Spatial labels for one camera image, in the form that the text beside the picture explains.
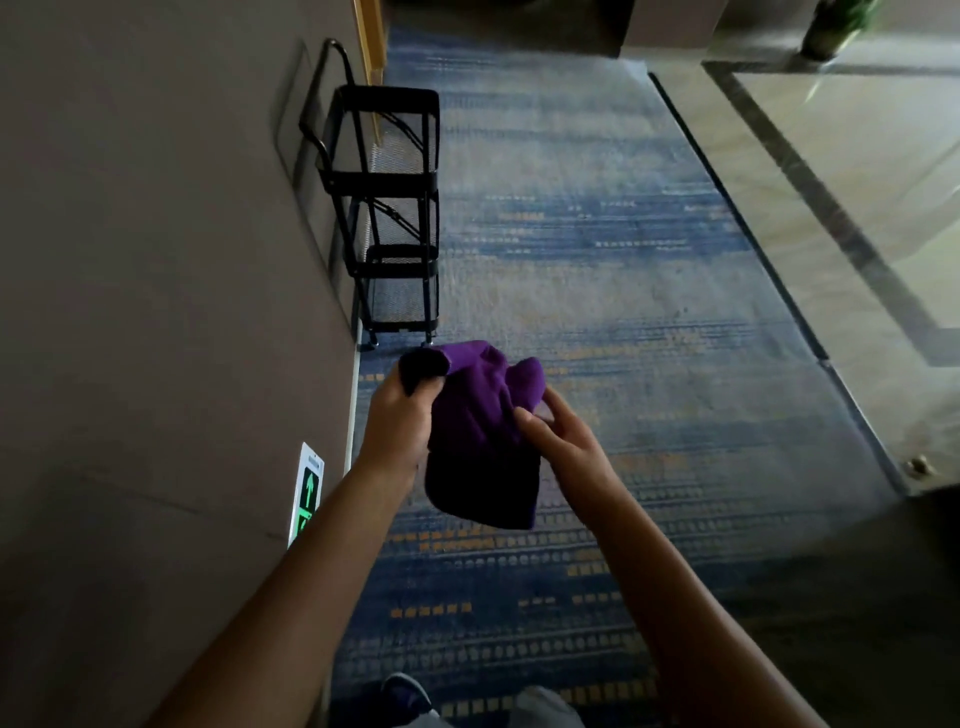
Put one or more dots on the person's left hand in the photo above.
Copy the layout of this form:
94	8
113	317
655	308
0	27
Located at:
397	431

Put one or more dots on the person's right hand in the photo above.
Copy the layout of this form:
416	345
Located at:
577	457

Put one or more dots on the purple microfibre cloth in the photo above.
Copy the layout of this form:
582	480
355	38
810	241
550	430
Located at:
480	450

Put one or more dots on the white green emergency exit sign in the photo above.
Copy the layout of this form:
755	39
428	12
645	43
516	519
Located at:
307	487

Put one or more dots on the person's left forearm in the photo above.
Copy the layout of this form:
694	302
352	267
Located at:
292	622

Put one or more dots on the person's right forearm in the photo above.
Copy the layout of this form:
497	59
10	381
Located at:
697	637

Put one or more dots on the white baseboard strip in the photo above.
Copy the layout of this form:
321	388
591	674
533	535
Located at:
352	405

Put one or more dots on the black mesh utility cart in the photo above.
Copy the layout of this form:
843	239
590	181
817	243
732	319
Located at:
390	184

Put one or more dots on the grey trousers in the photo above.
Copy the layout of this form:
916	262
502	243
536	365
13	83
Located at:
540	709

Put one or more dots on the dark blue sneaker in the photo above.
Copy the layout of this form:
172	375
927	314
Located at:
405	697

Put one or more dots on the metal floor door stop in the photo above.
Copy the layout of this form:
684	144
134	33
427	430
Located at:
919	466

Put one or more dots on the green potted plant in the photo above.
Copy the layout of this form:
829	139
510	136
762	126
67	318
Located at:
836	26

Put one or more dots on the recessed wall access panel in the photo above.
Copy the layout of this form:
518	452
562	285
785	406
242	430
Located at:
292	112

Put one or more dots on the yellow wooden door frame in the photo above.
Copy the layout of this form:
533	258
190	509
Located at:
370	37

